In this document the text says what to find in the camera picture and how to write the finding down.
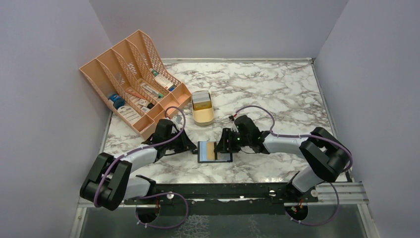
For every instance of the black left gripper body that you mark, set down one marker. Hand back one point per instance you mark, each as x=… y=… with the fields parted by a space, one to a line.
x=173 y=145

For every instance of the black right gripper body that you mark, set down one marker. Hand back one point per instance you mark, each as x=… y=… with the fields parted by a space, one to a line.
x=245 y=140

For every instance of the black leather card holder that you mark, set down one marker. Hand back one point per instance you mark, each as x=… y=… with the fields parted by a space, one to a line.
x=221 y=157

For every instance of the yellow credit card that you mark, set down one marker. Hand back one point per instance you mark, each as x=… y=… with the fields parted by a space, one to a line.
x=210 y=154

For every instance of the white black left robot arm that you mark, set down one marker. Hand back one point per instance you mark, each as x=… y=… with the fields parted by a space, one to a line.
x=108 y=182

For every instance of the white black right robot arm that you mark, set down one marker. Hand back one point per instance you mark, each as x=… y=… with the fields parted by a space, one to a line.
x=327 y=158

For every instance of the beige card tray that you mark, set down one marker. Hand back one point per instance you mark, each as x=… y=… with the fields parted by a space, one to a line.
x=203 y=117

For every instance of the white label card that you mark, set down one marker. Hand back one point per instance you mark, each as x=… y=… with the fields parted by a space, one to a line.
x=129 y=114

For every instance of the white glue stick box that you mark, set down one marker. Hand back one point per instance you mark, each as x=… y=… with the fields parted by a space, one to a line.
x=161 y=80

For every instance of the orange pen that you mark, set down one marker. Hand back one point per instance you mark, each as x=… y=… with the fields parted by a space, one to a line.
x=135 y=94

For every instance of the orange plastic desk organizer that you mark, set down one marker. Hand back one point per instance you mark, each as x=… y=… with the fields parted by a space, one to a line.
x=125 y=66

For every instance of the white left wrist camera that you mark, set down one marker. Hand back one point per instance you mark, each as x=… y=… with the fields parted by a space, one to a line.
x=178 y=119

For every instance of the black mounting base rail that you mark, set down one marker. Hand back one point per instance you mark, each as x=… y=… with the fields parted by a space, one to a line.
x=220 y=199

